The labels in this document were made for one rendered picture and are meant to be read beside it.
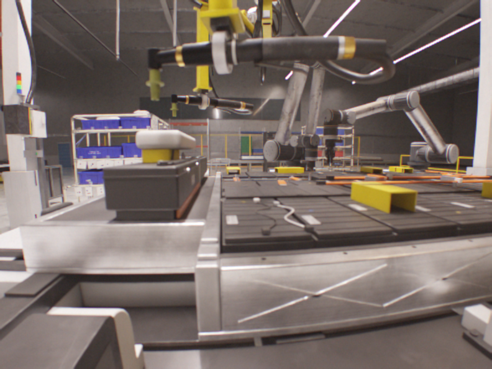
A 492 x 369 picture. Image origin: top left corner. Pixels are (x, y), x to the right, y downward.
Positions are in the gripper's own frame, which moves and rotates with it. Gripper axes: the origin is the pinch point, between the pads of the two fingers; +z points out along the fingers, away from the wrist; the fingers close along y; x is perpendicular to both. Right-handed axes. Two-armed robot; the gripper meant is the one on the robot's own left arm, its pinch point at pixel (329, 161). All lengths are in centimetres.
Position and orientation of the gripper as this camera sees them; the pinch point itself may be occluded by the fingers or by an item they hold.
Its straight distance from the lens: 187.6
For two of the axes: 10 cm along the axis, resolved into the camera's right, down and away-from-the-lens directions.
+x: 9.9, -0.1, 1.0
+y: 1.0, 1.4, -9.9
